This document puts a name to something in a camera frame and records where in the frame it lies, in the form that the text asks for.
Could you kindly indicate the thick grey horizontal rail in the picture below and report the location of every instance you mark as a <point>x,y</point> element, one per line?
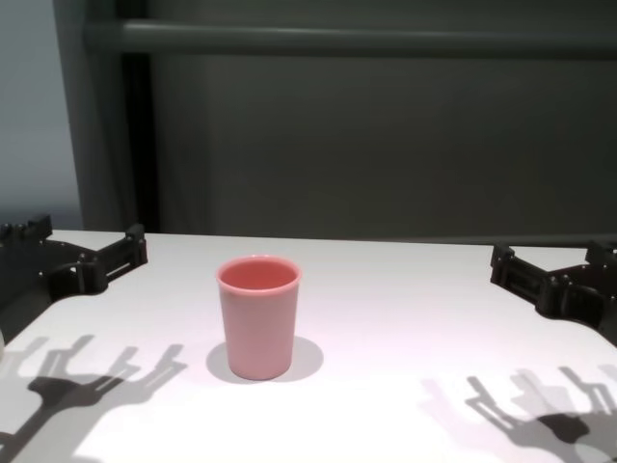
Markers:
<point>337,41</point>

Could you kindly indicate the pink plastic cup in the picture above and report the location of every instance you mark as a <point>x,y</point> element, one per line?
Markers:
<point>260,328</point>

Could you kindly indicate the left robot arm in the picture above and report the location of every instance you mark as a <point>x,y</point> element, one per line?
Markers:
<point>2,347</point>

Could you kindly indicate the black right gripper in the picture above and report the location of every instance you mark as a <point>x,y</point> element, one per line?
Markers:
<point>583,299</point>

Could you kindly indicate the black vertical post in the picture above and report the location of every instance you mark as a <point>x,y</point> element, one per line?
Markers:
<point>140,144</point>

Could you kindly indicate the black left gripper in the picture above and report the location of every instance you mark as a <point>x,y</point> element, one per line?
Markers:
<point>34,299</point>

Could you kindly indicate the grey vertical frame post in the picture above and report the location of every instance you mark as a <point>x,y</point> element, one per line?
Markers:
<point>96,144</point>

